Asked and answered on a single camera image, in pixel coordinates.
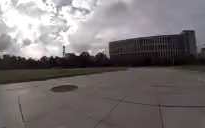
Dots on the round manhole cover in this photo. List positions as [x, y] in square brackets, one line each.
[64, 88]

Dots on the row of dark trees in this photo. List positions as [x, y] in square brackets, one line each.
[73, 61]

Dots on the grey concrete slab pavement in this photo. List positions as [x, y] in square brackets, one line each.
[130, 90]

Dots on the grass field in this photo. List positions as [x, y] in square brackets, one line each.
[40, 74]

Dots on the chimney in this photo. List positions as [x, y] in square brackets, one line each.
[64, 50]

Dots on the long grey building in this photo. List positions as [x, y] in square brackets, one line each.
[150, 46]

